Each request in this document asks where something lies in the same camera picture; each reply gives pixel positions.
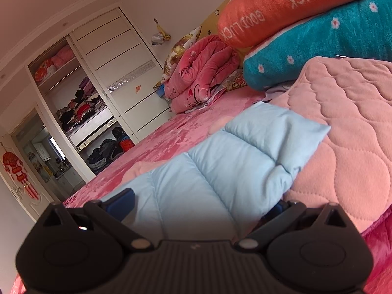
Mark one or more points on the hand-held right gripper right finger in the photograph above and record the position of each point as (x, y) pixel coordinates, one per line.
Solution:
(280, 209)

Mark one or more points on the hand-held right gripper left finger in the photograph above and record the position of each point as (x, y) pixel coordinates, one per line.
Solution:
(124, 200)

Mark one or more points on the light blue down jacket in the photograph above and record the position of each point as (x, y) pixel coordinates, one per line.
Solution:
(214, 171)

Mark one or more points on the pile of dark clothes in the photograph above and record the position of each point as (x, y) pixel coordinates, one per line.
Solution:
(107, 151)

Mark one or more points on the pile of folded clothes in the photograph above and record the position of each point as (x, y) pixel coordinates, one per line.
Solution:
(82, 107)

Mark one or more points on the white door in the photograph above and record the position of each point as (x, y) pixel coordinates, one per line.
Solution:
(30, 202)

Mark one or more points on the pink quilted blanket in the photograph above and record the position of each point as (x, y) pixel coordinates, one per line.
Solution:
(352, 128)

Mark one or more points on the red knot decoration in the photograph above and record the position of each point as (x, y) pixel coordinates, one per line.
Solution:
(17, 168)

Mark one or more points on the blue shoe box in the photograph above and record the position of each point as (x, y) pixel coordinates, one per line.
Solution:
(160, 91)

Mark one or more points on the white wardrobe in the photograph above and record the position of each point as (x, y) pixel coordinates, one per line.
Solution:
(122, 76)

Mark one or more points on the folded pink printed blanket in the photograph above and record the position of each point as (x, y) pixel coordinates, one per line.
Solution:
(202, 70)

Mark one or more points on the folded orange pink bedding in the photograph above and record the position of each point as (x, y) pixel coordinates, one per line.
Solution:
(55, 62)

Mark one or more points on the floral pillow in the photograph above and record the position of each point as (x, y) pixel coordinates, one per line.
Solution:
(179, 49)

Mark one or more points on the teal flowered pillow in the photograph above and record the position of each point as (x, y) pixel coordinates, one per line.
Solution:
(321, 43)

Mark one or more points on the orange lettered pillow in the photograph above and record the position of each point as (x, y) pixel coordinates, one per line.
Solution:
(291, 9)

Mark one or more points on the yellow starred cloth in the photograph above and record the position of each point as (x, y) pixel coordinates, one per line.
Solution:
(220, 9)

